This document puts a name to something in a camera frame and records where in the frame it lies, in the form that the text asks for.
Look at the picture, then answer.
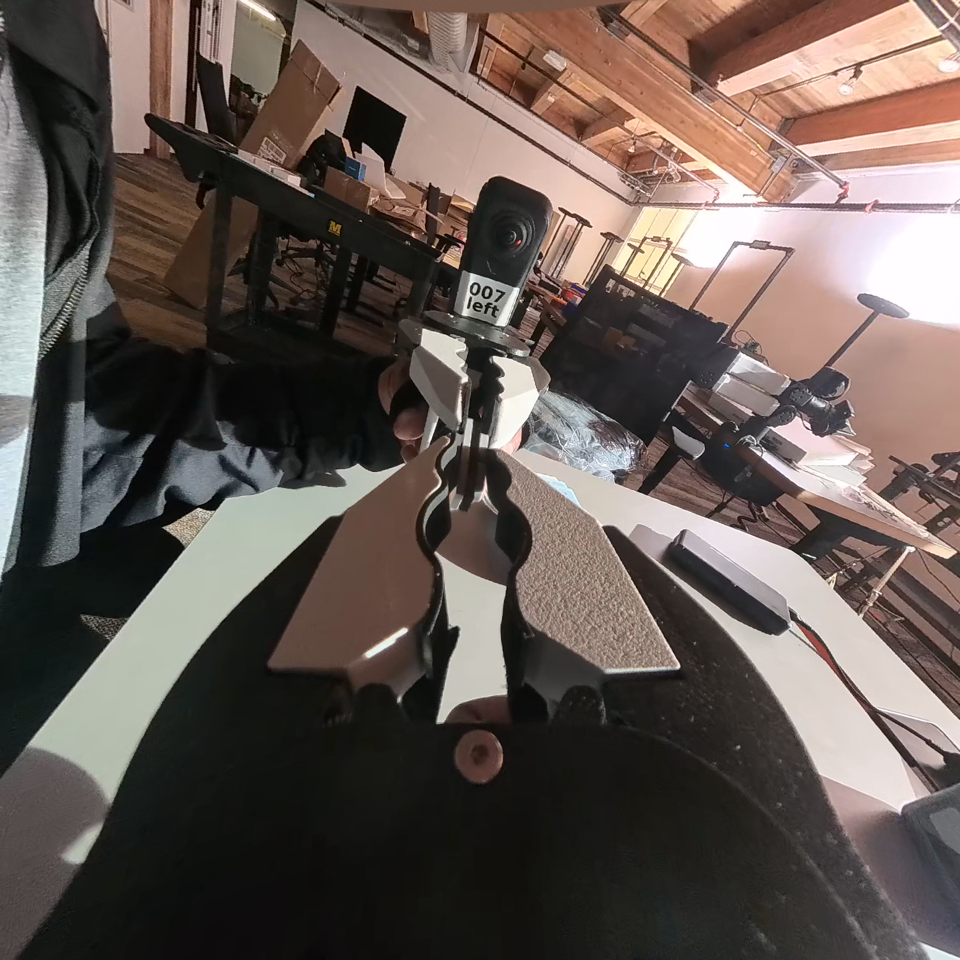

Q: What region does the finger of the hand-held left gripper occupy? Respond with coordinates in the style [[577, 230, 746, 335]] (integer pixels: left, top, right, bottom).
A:
[[486, 357, 544, 451], [408, 328, 475, 453]]

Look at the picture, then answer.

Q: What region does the black frame stand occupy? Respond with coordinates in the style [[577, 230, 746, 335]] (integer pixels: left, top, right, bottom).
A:
[[705, 240, 796, 320]]

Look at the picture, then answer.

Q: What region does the white cardboard box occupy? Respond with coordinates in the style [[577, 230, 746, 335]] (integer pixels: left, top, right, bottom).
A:
[[708, 372, 781, 417], [723, 352, 796, 395]]

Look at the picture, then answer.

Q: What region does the person's left forearm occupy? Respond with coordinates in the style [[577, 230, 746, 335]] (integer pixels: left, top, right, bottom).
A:
[[75, 315, 406, 526]]

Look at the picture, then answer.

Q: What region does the large cardboard box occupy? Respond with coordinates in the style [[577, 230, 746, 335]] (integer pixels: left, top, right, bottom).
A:
[[238, 39, 344, 175]]

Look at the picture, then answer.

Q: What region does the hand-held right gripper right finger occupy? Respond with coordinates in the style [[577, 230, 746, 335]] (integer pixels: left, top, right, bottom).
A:
[[491, 452, 684, 706]]

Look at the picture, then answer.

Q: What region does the black box device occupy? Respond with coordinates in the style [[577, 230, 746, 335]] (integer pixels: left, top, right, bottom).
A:
[[900, 783, 960, 927]]

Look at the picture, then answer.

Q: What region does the black monitor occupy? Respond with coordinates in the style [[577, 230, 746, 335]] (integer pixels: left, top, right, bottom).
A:
[[341, 86, 408, 172]]

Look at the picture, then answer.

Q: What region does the black desk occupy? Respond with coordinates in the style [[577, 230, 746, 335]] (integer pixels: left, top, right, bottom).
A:
[[144, 112, 462, 354]]

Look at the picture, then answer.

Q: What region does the person's left hand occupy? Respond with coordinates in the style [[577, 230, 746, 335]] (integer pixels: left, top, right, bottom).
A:
[[378, 358, 440, 462]]

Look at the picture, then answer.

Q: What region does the person's grey hoodie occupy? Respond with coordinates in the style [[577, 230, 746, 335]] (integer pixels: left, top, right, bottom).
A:
[[0, 45, 48, 571]]

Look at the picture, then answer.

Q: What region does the black storage rack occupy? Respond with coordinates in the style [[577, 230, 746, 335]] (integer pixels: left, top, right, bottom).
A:
[[540, 264, 730, 445]]

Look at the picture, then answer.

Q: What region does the black toy brick plate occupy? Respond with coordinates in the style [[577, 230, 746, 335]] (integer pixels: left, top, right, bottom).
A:
[[448, 420, 490, 516]]

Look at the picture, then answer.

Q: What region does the grey desk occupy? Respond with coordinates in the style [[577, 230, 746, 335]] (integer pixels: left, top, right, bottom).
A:
[[0, 450, 939, 960]]

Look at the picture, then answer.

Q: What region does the black cable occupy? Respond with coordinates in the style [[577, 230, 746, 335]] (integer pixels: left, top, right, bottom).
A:
[[787, 611, 960, 751]]

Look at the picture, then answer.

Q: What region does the plastic-wrapped chair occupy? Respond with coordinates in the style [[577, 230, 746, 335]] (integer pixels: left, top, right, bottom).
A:
[[525, 390, 648, 481]]

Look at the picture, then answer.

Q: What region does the black floor lamp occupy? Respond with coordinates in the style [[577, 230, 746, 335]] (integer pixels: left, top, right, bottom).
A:
[[821, 292, 910, 376]]

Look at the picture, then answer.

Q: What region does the blue instruction booklet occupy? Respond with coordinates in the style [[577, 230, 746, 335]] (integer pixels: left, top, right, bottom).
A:
[[536, 472, 597, 515]]

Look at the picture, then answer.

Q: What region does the black power bank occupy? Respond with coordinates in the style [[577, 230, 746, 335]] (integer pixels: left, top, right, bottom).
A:
[[666, 528, 794, 636]]

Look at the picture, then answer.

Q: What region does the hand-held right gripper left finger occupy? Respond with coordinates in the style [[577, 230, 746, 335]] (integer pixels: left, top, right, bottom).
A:
[[267, 437, 460, 699]]

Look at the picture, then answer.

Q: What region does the wooden table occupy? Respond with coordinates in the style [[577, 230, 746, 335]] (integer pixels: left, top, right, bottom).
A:
[[675, 382, 960, 560]]

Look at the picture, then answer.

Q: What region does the black camera rig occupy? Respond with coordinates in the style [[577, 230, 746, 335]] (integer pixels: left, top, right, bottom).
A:
[[738, 369, 856, 451], [888, 450, 960, 526]]

